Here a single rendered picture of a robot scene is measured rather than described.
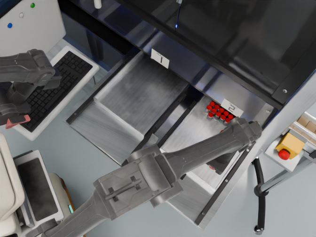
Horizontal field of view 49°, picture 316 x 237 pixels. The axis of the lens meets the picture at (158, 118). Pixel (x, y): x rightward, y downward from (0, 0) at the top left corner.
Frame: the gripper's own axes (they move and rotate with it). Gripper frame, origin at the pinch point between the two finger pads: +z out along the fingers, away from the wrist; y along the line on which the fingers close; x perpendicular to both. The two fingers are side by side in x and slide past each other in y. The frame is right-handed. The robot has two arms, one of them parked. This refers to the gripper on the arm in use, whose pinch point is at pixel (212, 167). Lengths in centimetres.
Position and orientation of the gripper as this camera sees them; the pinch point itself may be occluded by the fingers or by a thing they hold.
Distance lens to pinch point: 118.4
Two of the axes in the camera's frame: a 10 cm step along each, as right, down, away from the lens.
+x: -7.9, -5.8, 2.0
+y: 5.8, -6.2, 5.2
